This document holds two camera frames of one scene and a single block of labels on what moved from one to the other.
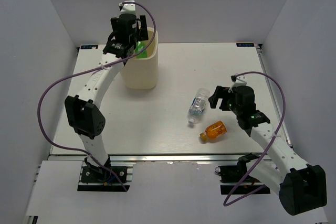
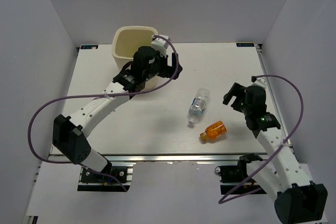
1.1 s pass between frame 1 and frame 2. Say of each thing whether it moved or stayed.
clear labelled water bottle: stayed
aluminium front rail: stayed
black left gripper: moved
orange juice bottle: stayed
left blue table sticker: stayed
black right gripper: moved
